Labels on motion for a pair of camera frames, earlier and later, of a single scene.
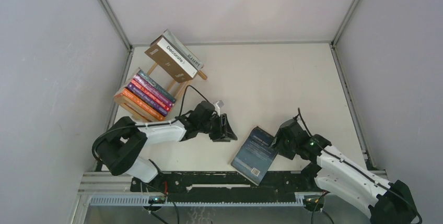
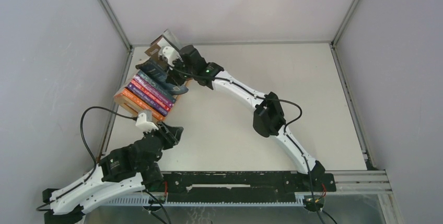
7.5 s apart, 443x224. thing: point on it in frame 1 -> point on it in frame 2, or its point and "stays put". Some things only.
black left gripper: [225, 130] -> [172, 134]
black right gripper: [283, 152] -> [171, 75]
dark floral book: [155, 83] stays put
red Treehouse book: [151, 94] stays put
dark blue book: [254, 158] -> [151, 69]
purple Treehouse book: [148, 98] stays put
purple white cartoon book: [153, 89] stays put
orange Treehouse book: [142, 103] stays put
